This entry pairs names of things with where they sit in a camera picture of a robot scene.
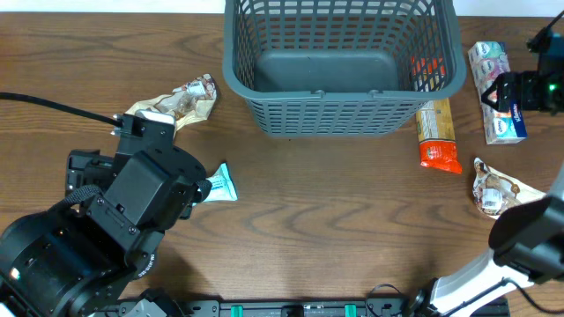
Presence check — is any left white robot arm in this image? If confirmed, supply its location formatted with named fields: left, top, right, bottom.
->
left=1, top=147, right=210, bottom=316

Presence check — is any Kleenex tissue multipack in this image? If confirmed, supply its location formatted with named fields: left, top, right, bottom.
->
left=468, top=41, right=528, bottom=145

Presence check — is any grey plastic mesh basket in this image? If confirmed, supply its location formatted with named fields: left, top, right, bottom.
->
left=222, top=0, right=466, bottom=137

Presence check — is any orange tan pasta package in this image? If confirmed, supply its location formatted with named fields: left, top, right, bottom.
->
left=409, top=55, right=464, bottom=175

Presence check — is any beige snack bag with window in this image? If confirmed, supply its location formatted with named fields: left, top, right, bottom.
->
left=126, top=73, right=218, bottom=131

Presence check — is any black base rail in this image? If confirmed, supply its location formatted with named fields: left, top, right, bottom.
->
left=96, top=288, right=511, bottom=317

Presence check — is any teal wrapped snack pack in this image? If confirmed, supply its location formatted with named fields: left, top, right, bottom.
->
left=193, top=163, right=238, bottom=204

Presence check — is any beige cookie bag right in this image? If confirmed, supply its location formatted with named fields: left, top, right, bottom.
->
left=472, top=158, right=545, bottom=219

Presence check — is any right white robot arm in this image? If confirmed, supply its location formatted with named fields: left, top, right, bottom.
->
left=419, top=70, right=563, bottom=316

